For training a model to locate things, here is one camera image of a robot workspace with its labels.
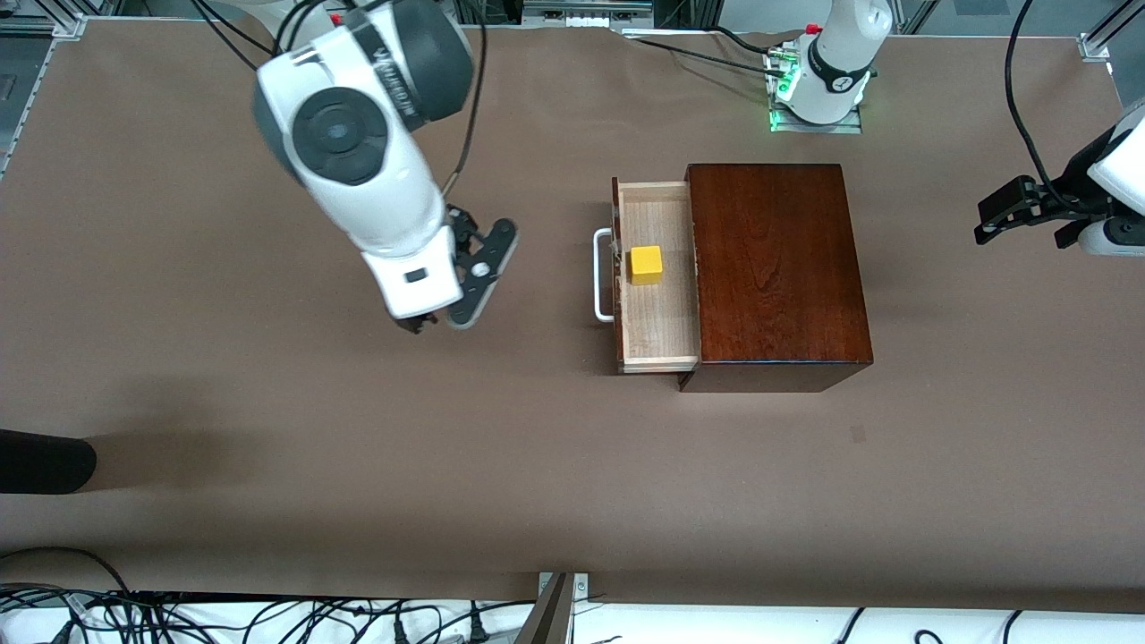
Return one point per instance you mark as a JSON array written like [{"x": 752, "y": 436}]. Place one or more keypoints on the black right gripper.
[{"x": 417, "y": 325}]

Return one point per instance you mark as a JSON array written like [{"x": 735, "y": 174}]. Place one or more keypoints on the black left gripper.
[{"x": 1076, "y": 190}]

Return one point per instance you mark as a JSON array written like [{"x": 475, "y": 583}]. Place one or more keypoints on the yellow cube block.
[{"x": 646, "y": 266}]

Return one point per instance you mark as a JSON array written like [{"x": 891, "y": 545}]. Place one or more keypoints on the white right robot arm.
[{"x": 358, "y": 179}]

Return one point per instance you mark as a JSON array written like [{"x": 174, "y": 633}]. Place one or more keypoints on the dark brown wooden cabinet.
[{"x": 778, "y": 268}]

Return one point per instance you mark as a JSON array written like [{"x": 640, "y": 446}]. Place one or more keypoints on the grey metal mounting plate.
[{"x": 580, "y": 583}]

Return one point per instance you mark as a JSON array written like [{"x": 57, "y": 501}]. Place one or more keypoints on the dark metal bar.
[{"x": 546, "y": 622}]

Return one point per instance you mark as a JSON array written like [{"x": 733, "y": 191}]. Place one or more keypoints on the silver power strip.
[{"x": 586, "y": 11}]

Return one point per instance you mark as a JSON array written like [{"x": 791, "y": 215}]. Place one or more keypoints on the black cylinder object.
[{"x": 45, "y": 461}]

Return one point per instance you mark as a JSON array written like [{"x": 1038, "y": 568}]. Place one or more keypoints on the metal base plate of left arm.
[{"x": 850, "y": 128}]

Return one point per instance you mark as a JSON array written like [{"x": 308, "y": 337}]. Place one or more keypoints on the aluminium frame corner bracket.
[
  {"x": 70, "y": 27},
  {"x": 1096, "y": 46}
]

